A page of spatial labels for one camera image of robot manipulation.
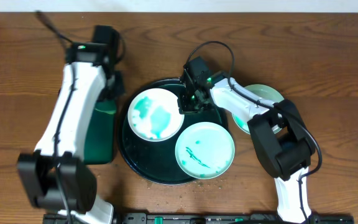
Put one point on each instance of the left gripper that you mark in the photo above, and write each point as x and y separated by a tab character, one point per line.
117	86

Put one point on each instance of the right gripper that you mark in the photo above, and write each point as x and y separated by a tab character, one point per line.
184	107

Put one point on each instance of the white plate with green stains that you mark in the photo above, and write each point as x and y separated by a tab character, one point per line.
153	115

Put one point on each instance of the light green plate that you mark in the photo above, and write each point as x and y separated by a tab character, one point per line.
262	91
204	150

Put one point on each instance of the light green plate front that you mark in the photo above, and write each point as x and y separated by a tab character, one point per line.
204	150

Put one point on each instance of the green sponge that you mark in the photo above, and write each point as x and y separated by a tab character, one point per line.
108	107

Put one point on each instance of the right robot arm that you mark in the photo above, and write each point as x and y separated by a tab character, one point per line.
281	141

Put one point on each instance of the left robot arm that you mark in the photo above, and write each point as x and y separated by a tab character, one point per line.
56	175

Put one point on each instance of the round black tray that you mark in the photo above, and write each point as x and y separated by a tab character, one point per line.
156	161

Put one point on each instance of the rectangular black tray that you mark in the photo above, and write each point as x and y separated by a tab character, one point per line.
81	131

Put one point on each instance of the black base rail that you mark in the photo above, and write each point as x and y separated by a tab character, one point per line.
142	218

